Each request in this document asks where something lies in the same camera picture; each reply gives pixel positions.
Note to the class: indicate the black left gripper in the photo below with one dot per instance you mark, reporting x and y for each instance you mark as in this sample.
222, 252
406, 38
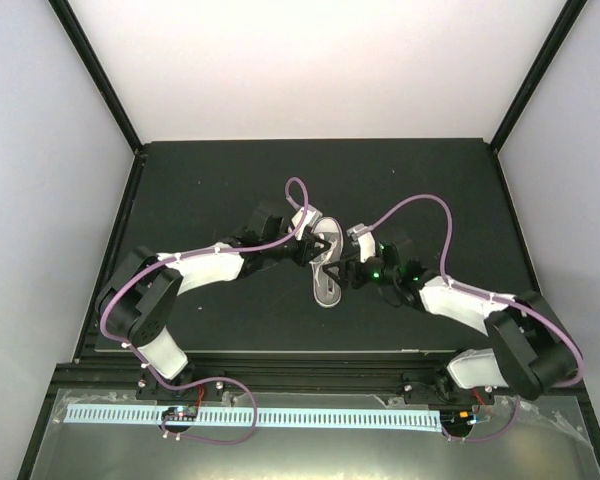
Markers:
308, 249

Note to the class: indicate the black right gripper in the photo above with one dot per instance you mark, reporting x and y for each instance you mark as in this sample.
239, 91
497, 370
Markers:
352, 265

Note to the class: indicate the grey canvas sneaker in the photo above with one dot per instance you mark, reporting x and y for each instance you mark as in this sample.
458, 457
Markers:
328, 224

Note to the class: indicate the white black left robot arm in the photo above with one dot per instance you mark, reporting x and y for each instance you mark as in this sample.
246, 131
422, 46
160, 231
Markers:
135, 304

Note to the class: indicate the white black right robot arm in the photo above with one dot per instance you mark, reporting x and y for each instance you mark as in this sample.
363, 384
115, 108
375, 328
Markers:
529, 351

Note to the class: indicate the right controller circuit board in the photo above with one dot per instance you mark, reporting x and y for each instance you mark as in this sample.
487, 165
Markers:
470, 417

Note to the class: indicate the controller circuit board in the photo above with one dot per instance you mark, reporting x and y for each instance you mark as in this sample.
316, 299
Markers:
470, 417
180, 413

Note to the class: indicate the left controller circuit board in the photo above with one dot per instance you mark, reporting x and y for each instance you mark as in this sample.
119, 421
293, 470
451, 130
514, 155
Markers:
180, 413

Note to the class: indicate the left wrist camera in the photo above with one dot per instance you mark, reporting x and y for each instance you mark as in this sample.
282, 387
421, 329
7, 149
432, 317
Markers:
305, 217

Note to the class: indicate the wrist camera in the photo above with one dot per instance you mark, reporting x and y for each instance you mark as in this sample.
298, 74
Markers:
362, 237
305, 217

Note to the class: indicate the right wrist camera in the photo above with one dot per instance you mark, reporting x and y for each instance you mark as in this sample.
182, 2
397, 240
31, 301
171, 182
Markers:
362, 237

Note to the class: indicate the light blue slotted cable duct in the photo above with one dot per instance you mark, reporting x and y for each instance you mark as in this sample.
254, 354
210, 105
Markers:
245, 417

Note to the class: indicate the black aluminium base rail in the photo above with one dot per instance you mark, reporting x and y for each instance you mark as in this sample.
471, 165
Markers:
417, 378

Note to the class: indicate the black right frame post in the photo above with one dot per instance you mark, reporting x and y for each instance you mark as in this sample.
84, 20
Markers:
552, 44

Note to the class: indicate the black frame post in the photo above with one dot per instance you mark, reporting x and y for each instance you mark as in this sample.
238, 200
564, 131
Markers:
552, 44
83, 47

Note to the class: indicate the black left frame post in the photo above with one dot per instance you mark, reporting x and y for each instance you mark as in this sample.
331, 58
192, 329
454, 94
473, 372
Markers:
83, 47

